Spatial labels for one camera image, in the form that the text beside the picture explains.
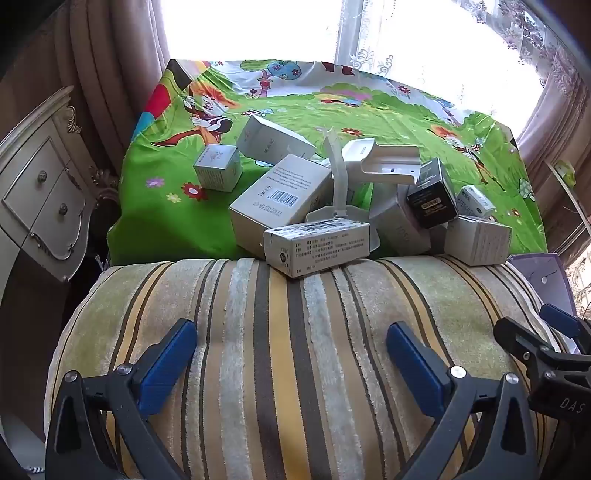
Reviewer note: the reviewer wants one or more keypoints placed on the plain mauve curtain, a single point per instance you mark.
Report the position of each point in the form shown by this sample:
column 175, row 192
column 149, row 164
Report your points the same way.
column 115, row 55

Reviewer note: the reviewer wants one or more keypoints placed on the purple storage box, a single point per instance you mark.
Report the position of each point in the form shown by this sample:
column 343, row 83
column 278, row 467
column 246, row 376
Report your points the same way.
column 549, row 277

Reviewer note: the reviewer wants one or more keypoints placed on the long white barcode box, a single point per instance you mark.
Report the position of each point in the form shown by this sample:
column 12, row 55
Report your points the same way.
column 318, row 244

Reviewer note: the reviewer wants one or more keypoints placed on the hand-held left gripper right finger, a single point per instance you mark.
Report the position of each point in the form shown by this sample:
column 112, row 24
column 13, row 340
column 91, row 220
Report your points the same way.
column 411, row 364

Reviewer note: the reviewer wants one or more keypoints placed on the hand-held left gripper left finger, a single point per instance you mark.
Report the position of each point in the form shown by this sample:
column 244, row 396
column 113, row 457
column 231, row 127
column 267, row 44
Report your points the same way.
column 166, row 364

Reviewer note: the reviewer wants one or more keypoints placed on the striped plush cushion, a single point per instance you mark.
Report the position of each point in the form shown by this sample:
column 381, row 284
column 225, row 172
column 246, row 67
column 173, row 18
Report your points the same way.
column 286, row 346

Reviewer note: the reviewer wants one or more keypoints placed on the small white printed box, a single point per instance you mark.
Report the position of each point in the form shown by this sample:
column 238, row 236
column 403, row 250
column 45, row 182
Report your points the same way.
column 478, row 201

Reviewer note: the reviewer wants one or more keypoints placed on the white square cardboard box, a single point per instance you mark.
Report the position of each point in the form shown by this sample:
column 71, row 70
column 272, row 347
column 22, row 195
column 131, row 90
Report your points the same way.
column 475, row 240

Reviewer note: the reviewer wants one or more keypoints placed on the white lace sheer curtain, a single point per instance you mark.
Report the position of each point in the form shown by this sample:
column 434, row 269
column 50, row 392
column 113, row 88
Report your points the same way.
column 415, row 32

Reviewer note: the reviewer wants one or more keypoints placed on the black cardboard box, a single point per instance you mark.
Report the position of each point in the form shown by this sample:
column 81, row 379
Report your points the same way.
column 431, row 194

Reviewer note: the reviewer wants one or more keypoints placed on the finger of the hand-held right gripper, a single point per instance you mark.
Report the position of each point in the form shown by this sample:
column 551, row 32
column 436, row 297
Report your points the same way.
column 512, row 334
column 561, row 318

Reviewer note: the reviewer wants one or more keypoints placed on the small silver cube box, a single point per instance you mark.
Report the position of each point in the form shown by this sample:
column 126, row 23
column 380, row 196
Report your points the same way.
column 217, row 168

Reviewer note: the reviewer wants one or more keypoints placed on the patterned mauve curtain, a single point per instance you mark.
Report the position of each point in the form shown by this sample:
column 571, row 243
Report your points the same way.
column 554, row 120

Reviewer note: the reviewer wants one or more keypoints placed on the large white barcode box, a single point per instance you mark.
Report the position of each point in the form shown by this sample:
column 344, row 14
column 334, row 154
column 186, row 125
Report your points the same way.
column 277, row 198

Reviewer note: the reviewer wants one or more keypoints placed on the white box pink print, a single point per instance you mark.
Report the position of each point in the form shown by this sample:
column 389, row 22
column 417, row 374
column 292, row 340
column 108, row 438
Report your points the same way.
column 274, row 138

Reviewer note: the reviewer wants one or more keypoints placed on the green cartoon printed bedsheet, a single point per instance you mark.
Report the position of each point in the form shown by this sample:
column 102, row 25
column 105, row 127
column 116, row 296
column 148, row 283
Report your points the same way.
column 323, row 101

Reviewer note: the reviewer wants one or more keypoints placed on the green tissue pack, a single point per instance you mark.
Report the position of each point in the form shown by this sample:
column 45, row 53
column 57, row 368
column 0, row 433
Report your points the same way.
column 565, row 170

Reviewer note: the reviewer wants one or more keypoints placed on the cream ornate nightstand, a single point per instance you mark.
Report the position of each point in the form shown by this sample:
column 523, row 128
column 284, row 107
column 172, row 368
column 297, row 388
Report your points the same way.
column 41, row 184

